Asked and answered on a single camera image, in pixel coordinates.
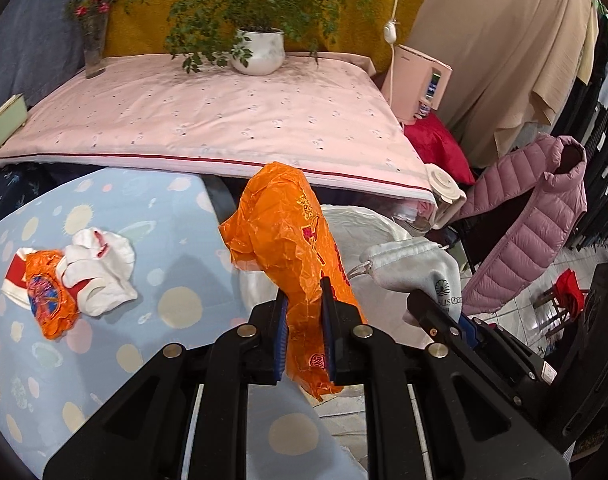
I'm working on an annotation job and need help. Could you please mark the blue backdrop cloth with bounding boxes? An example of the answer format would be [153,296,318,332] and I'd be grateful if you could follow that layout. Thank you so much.
[0,0,116,128]

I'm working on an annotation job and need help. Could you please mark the white cloth with red mark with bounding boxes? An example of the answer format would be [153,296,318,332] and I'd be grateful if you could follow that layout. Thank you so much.
[59,227,138,317]

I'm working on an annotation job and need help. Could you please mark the plain orange plastic bag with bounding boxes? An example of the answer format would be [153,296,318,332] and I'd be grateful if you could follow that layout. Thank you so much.
[219,161,371,402]

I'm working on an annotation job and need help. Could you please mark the white cable with switch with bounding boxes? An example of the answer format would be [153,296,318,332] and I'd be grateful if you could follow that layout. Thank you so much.
[383,0,403,63]

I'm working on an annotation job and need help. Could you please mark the glass vase with red flowers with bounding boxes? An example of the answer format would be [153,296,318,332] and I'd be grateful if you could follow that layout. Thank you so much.
[66,0,121,80]

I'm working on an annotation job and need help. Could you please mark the red stool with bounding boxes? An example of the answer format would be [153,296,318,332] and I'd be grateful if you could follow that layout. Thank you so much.
[532,269,587,339]

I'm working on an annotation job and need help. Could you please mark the light blue dotted blanket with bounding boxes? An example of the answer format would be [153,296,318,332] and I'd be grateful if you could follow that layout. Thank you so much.
[0,165,371,480]

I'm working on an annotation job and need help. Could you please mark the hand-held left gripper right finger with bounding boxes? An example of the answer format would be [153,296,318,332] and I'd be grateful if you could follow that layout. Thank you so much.
[320,276,570,480]

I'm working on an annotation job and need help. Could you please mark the red cushion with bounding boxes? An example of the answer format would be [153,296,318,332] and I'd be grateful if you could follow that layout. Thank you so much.
[404,112,477,187]

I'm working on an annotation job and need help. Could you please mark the pale green box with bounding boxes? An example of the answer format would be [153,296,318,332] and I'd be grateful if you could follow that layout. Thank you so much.
[0,94,28,150]

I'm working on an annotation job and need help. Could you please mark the hanging dark clothes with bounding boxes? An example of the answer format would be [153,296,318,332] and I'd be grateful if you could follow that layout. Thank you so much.
[566,2,608,262]

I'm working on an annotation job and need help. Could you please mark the dark blue patterned cloth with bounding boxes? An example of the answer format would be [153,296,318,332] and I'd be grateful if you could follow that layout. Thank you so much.
[0,162,51,228]

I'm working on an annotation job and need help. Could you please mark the pink appliance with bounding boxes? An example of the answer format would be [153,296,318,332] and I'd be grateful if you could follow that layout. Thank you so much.
[381,44,453,125]

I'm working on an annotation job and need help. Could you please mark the pink blanket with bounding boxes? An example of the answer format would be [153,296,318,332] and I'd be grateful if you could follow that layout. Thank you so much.
[0,52,438,207]

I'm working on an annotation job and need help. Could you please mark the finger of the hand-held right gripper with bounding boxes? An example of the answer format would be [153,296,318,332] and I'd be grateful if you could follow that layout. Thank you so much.
[407,290,484,361]
[458,311,555,390]

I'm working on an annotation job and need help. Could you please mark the grey drawstring pouch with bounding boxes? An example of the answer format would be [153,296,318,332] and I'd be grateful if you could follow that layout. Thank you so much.
[358,237,463,327]

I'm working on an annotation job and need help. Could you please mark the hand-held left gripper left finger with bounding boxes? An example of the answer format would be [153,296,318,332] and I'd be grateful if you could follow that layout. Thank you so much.
[43,292,291,480]

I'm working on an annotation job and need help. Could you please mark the pink puffer jacket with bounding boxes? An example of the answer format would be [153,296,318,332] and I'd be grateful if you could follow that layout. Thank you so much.
[456,135,588,307]

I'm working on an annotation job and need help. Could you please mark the yellow backdrop cloth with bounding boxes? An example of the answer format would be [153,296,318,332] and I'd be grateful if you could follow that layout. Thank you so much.
[104,0,438,74]

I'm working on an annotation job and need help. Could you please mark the white round fan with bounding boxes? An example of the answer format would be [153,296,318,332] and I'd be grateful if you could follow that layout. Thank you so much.
[424,162,467,232]

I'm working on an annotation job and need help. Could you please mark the potted green plant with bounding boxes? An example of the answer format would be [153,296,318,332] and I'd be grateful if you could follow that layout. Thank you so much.
[124,0,377,77]

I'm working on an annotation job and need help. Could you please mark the orange bag with round print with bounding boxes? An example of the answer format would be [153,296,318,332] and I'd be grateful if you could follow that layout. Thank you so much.
[24,252,83,341]

